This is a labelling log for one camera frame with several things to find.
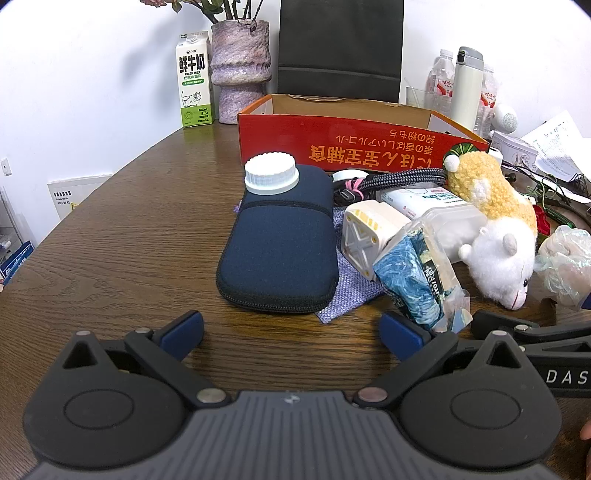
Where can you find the navy zip pouch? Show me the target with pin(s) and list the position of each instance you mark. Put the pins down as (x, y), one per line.
(277, 249)

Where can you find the purple textured vase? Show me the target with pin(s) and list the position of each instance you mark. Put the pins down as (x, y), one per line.
(240, 64)

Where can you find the white thermos bottle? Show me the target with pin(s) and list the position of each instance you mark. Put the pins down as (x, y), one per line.
(466, 87)

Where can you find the printed paper sheets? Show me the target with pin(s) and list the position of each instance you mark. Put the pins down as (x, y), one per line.
(558, 138)

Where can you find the dried pink flowers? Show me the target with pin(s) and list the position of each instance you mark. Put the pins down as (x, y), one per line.
(217, 9)

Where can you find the white wall socket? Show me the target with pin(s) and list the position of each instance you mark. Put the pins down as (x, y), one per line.
(5, 166)

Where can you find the red cardboard box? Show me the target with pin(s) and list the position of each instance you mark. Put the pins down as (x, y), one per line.
(323, 138)

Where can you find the yellow white plush hamster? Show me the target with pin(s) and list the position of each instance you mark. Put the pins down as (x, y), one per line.
(496, 230)

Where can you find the clear plastic box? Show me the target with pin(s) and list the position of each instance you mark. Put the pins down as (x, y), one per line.
(450, 228)

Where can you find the wooden desktop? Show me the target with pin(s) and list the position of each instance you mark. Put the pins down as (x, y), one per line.
(138, 258)

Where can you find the white ribbed bottle cap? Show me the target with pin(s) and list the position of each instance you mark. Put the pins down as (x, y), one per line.
(271, 171)

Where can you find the white printed tin box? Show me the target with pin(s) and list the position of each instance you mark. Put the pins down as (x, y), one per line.
(512, 150)

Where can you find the iridescent plastic wrap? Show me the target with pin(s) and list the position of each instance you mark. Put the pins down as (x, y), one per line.
(565, 263)

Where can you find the green neckband earphones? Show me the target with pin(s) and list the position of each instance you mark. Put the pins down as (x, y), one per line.
(551, 191)

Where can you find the black paper bag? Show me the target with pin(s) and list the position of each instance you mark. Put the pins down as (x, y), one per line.
(339, 46)

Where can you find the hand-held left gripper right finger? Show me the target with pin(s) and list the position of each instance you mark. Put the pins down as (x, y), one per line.
(401, 340)

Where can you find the red rose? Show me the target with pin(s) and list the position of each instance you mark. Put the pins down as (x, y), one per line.
(542, 224)

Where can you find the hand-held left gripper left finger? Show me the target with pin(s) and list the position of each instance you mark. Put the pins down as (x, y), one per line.
(182, 333)

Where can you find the clear glass cup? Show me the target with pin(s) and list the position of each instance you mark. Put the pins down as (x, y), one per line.
(420, 99)

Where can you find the white green milk carton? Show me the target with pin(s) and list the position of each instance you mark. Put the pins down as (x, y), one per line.
(194, 83)

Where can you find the white round robot speaker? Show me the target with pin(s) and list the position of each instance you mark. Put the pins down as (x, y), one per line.
(506, 119)

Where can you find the white charger adapter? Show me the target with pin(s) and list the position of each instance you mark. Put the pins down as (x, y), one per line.
(364, 235)

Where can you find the blue wave print packet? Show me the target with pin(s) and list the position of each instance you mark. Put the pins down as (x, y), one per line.
(411, 277)

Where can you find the purple woven cloth pouch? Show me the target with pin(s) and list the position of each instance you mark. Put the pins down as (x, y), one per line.
(353, 288)

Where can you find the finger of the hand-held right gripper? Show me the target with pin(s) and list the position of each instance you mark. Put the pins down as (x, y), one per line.
(503, 321)

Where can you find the clear water bottle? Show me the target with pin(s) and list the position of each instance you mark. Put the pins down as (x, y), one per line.
(441, 76)
(488, 101)

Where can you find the white labelled wipes packet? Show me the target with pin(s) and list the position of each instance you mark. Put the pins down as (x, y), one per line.
(415, 199)

